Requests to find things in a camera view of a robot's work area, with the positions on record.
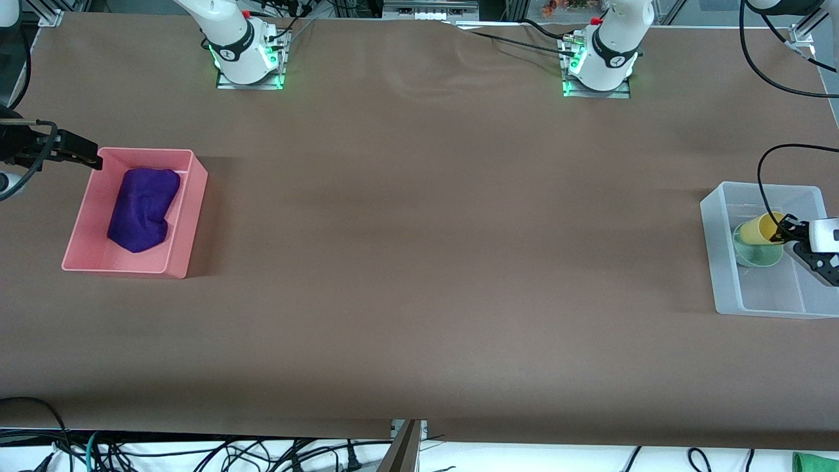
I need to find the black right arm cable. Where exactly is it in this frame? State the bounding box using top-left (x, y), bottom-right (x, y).
top-left (0, 26), bottom-right (58, 201)

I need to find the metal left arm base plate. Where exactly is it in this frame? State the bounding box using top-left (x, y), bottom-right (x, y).
top-left (557, 36), bottom-right (633, 99)

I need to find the pink plastic bin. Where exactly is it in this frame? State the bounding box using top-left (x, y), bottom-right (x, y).
top-left (61, 147), bottom-right (209, 280)

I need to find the brown angled strut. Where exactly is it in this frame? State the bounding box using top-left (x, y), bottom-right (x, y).
top-left (379, 420), bottom-right (423, 472)

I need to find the grey power strip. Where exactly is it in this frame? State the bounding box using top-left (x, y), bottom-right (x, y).
top-left (382, 0), bottom-right (480, 20)

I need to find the green bowl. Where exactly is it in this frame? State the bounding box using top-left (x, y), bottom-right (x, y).
top-left (732, 222), bottom-right (785, 268)

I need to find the black looped cable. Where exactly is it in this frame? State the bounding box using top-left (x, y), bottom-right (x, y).
top-left (0, 397), bottom-right (69, 472)

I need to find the translucent plastic bin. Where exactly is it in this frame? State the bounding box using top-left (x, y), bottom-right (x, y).
top-left (699, 182), bottom-right (839, 320)

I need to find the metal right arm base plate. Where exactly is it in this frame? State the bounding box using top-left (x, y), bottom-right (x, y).
top-left (216, 26), bottom-right (289, 90)

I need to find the green cable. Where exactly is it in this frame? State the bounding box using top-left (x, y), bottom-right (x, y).
top-left (85, 431), bottom-right (109, 472)

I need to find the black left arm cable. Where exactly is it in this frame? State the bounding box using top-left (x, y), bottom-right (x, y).
top-left (739, 0), bottom-right (839, 227)

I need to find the yellow cup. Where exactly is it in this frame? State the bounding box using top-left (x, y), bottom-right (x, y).
top-left (757, 211), bottom-right (787, 245)

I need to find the aluminium frame post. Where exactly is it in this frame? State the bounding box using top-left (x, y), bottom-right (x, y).
top-left (790, 0), bottom-right (839, 47)
top-left (36, 0), bottom-right (66, 27)

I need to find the green object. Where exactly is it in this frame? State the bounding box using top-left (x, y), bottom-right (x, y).
top-left (792, 451), bottom-right (839, 472)

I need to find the black cable on table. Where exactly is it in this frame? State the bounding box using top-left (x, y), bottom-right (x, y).
top-left (446, 18), bottom-right (577, 56)

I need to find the purple cloth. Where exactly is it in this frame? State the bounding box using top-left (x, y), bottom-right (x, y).
top-left (107, 168), bottom-right (182, 254)

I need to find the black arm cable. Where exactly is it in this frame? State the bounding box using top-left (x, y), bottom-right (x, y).
top-left (0, 26), bottom-right (58, 201)
top-left (739, 0), bottom-right (839, 227)

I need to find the brown table cover sheet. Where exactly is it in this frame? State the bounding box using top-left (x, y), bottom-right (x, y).
top-left (0, 12), bottom-right (839, 453)

